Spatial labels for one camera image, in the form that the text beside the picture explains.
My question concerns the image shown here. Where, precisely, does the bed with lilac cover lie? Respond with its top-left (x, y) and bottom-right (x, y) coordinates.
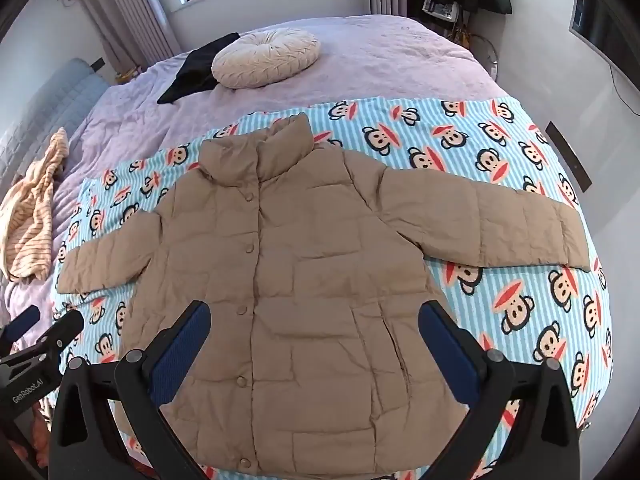
top-left (0, 14), bottom-right (501, 341)

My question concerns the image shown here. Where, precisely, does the orange striped cream garment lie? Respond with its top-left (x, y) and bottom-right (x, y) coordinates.
top-left (0, 127), bottom-right (71, 281)

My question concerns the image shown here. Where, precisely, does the wall mounted screen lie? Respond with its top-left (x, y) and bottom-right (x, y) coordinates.
top-left (570, 0), bottom-right (616, 56)

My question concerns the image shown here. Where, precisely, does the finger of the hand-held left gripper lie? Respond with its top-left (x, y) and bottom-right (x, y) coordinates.
top-left (30, 310), bottom-right (86, 361)
top-left (0, 305), bottom-right (41, 348)

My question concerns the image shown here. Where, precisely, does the white round fan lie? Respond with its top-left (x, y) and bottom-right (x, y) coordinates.
top-left (472, 35), bottom-right (501, 81)

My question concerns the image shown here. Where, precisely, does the black white printed box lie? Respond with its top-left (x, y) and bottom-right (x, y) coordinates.
top-left (422, 0), bottom-right (458, 23)

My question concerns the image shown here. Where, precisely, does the grey padded headboard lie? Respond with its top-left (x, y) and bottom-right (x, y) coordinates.
top-left (0, 57), bottom-right (108, 186)

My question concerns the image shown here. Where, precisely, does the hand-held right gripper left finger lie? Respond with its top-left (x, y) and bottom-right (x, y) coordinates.
top-left (47, 300), bottom-right (211, 480)

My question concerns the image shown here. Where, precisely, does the black folded cloth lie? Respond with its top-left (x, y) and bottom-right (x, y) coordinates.
top-left (156, 32), bottom-right (242, 106)

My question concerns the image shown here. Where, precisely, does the black rectangular board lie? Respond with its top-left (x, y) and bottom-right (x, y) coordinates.
top-left (545, 121), bottom-right (593, 192)

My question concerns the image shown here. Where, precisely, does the monkey print striped blanket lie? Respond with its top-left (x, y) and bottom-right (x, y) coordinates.
top-left (50, 97), bottom-right (615, 480)

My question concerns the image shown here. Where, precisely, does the round cream cushion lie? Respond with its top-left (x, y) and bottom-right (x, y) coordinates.
top-left (211, 29), bottom-right (321, 90)

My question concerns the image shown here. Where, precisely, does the tan puffer jacket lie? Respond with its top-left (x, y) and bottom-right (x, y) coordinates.
top-left (56, 112), bottom-right (591, 476)

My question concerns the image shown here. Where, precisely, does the black wall cable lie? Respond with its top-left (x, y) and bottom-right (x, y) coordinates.
top-left (609, 62), bottom-right (640, 111)

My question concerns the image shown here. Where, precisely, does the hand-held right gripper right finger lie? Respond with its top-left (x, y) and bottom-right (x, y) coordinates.
top-left (417, 300), bottom-right (586, 480)

